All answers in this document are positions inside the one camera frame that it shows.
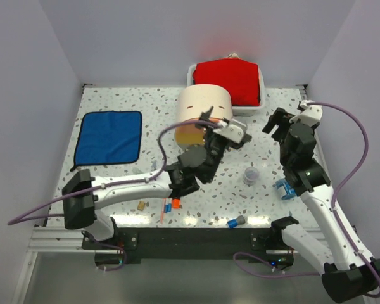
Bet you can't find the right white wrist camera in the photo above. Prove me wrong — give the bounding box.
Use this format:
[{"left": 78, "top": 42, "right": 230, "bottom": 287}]
[{"left": 289, "top": 100, "right": 323, "bottom": 128}]

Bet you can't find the aluminium frame rail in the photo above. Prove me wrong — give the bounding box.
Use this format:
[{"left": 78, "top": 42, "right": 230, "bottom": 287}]
[{"left": 27, "top": 225, "right": 364, "bottom": 254}]

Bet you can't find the clear round pin jar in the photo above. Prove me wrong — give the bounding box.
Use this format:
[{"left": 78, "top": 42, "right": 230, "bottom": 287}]
[{"left": 243, "top": 167, "right": 260, "bottom": 186}]

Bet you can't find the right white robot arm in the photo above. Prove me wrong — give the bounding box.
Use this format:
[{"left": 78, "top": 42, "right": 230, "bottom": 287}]
[{"left": 263, "top": 106, "right": 380, "bottom": 303}]

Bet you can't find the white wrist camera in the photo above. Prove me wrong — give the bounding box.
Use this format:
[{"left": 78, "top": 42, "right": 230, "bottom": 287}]
[
  {"left": 289, "top": 100, "right": 323, "bottom": 128},
  {"left": 217, "top": 118, "right": 247, "bottom": 144}
]

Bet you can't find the beige round drawer organizer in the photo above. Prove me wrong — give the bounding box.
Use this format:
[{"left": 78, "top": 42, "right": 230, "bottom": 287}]
[{"left": 175, "top": 84, "right": 233, "bottom": 149}]

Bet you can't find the clear green-capped tube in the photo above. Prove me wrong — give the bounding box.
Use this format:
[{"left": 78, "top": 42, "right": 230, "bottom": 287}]
[{"left": 132, "top": 168, "right": 143, "bottom": 174}]

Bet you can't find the white plastic basket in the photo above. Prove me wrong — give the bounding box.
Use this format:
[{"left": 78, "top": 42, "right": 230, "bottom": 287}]
[{"left": 186, "top": 64, "right": 267, "bottom": 117}]

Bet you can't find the black orange highlighter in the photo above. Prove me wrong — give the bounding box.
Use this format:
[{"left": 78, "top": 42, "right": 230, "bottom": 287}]
[{"left": 172, "top": 198, "right": 181, "bottom": 209}]

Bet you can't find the blue grey glue stick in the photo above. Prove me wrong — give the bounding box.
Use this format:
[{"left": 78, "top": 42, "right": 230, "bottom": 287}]
[{"left": 227, "top": 215, "right": 246, "bottom": 229}]

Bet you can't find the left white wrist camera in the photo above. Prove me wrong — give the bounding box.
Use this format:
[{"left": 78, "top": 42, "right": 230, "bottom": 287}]
[{"left": 217, "top": 118, "right": 247, "bottom": 144}]

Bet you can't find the orange thin pen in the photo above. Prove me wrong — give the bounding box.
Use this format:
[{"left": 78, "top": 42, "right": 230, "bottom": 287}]
[{"left": 160, "top": 198, "right": 167, "bottom": 225}]

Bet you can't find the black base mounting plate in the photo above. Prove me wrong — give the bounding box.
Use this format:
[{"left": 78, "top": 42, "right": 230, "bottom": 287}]
[{"left": 82, "top": 227, "right": 295, "bottom": 268}]

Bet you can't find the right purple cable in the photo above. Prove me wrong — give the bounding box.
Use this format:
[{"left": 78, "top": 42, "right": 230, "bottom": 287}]
[{"left": 234, "top": 101, "right": 380, "bottom": 297}]

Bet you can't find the white blue-capped marker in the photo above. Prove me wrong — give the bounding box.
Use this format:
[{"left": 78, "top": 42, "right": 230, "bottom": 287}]
[{"left": 164, "top": 199, "right": 172, "bottom": 213}]

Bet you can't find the small tan eraser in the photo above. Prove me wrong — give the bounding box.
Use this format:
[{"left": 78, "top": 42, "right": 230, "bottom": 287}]
[{"left": 137, "top": 201, "right": 146, "bottom": 211}]

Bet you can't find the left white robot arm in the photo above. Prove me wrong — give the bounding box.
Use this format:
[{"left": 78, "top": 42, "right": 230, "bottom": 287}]
[{"left": 60, "top": 110, "right": 251, "bottom": 248}]

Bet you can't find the red folded cloth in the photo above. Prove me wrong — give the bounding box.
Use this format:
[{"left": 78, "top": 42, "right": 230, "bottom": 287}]
[{"left": 193, "top": 58, "right": 261, "bottom": 107}]

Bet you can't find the blue microfiber cloth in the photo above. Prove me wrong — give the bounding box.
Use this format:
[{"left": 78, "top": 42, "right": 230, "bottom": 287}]
[{"left": 70, "top": 111, "right": 143, "bottom": 171}]

